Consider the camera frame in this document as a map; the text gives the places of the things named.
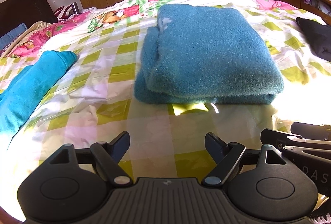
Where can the blue pillow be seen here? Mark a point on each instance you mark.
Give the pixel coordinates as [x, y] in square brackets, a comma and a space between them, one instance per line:
[8, 38]

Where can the dark wooden headboard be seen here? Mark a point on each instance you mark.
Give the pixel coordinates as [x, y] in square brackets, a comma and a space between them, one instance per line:
[15, 12]

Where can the wooden side cabinet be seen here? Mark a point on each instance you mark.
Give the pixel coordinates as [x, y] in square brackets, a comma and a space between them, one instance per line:
[308, 7]

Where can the red white striped pillow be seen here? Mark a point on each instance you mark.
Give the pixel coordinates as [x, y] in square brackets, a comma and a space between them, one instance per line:
[64, 12]

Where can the black garment on bed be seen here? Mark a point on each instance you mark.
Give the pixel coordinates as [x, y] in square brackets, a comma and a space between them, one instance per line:
[318, 37]

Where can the metal thermos cup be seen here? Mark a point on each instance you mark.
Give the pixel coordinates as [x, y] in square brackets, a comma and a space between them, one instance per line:
[75, 8]

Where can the colourful checked cartoon bedspread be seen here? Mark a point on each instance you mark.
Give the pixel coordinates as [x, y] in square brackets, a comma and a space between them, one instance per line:
[94, 100]

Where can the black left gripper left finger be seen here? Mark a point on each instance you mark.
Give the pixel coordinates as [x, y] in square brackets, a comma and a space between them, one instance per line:
[107, 156]

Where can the teal fuzzy sweater white flowers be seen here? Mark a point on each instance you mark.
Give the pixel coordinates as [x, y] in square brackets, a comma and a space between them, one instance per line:
[205, 54]

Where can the bright turquoise folded garment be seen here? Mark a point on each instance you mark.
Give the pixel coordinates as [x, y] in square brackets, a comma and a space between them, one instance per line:
[29, 87]

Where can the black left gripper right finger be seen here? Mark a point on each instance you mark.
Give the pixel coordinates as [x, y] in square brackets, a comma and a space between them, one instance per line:
[226, 156]

